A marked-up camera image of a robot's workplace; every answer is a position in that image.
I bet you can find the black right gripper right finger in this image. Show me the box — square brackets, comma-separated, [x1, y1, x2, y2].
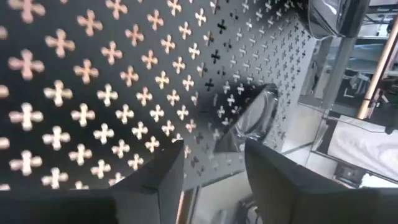
[244, 138, 346, 224]

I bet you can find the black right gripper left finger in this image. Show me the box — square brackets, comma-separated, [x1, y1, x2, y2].
[108, 139, 187, 224]

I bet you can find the glossy black teardrop plate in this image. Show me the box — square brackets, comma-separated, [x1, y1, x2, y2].
[213, 82, 280, 154]

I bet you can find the white cloth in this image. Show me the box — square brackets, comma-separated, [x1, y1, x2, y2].
[323, 116, 398, 183]

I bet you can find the black perforated metal shelf riser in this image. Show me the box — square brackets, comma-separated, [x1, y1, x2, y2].
[0, 0, 320, 191]

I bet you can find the copper coloured pole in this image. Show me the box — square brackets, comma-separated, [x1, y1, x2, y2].
[356, 17, 398, 121]

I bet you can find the grey aluminium frame post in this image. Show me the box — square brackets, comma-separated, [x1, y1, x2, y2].
[322, 37, 358, 109]

